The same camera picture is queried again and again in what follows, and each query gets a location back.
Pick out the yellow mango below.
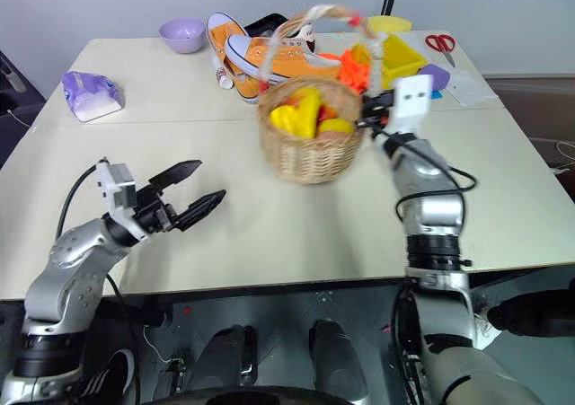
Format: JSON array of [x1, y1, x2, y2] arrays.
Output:
[[316, 118, 356, 136]]

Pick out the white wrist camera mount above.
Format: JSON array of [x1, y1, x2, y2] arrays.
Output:
[[388, 74, 435, 135], [94, 157, 150, 240]]

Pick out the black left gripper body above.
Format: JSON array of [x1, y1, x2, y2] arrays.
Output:
[[132, 181, 181, 235]]

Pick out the yellow star fruit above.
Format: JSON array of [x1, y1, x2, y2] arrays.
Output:
[[269, 87, 323, 139]]

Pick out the yellow round lid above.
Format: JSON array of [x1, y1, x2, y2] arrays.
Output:
[[367, 14, 412, 34]]

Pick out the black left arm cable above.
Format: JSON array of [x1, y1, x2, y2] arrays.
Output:
[[55, 162, 141, 405]]

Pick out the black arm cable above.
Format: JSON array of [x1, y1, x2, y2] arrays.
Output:
[[380, 130, 478, 221], [55, 162, 141, 405]]

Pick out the purple bowl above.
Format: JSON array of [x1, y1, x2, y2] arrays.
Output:
[[158, 17, 208, 55]]

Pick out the yellow open box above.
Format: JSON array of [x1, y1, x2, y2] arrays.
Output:
[[349, 33, 429, 90]]

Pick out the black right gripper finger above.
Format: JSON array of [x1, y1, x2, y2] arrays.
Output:
[[367, 60, 385, 97], [356, 106, 383, 131]]

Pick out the red handled scissors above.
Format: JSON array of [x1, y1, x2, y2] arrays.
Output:
[[424, 32, 457, 69]]

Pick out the clear plastic bag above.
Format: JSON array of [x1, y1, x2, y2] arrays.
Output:
[[441, 66, 500, 108]]

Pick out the orange plastic chain toy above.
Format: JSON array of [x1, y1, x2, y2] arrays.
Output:
[[319, 47, 375, 95]]

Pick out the wicker basket with handle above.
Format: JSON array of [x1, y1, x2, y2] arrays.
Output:
[[255, 3, 388, 187]]

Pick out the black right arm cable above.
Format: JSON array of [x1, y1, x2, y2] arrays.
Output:
[[380, 130, 478, 221]]

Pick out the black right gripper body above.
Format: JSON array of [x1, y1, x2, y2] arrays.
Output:
[[360, 90, 399, 130]]

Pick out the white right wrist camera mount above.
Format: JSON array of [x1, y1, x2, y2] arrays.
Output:
[[388, 74, 435, 135]]

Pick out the purple tissue pack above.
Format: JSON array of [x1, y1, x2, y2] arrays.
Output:
[[61, 69, 125, 124]]

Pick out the small white bottle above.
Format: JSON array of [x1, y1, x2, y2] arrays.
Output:
[[215, 66, 235, 92]]

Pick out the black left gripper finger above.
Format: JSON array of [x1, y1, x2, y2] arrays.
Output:
[[172, 189, 227, 233], [148, 158, 203, 189]]

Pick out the black tray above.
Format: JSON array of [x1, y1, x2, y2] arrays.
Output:
[[243, 13, 289, 39]]

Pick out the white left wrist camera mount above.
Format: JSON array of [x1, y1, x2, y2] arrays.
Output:
[[94, 157, 150, 240]]

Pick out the purple block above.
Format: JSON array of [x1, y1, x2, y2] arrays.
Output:
[[417, 63, 452, 92]]

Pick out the black white striped shoe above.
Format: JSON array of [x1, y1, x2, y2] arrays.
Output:
[[79, 348, 137, 405]]

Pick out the dark chair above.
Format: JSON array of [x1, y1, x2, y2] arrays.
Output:
[[0, 48, 47, 166]]

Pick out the orange canvas sneaker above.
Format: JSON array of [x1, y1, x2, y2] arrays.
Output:
[[206, 13, 264, 106], [223, 33, 343, 84]]

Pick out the thin white cable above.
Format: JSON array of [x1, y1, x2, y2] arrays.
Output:
[[142, 323, 177, 365]]

